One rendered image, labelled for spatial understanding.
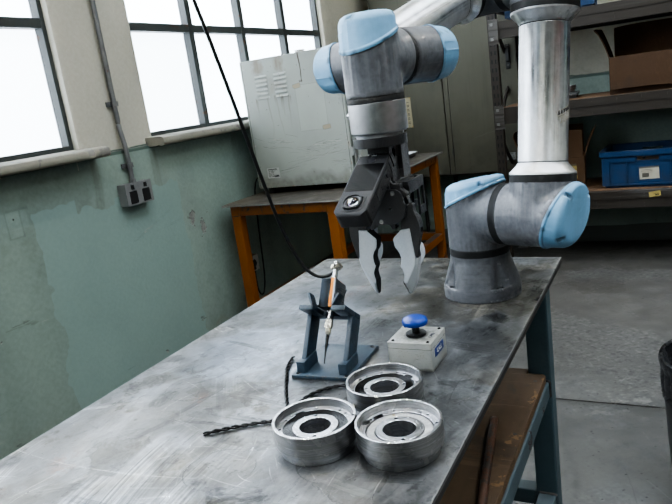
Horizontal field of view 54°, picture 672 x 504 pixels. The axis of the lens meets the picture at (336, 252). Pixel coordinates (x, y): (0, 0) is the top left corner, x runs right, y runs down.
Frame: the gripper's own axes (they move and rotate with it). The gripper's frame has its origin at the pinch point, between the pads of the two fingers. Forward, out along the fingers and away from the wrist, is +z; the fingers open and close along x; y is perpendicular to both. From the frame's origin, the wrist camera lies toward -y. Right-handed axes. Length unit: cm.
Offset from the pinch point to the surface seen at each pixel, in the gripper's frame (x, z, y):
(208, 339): 46, 16, 14
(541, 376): -7, 41, 60
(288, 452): 6.8, 14.1, -20.7
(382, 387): 2.3, 14.3, -2.2
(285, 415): 10.6, 12.9, -14.7
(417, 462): -8.0, 15.3, -17.3
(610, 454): -15, 96, 121
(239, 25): 167, -67, 226
